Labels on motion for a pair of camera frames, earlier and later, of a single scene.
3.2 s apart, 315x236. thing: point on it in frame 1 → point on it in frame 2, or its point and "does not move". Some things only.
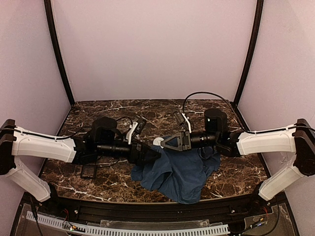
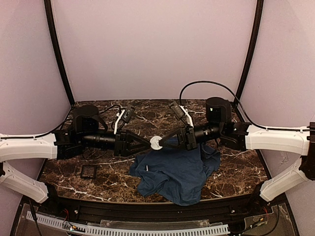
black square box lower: (88, 171) does not move
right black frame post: (258, 22) does not move
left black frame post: (50, 24) does not move
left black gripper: (136, 152) → (120, 143)
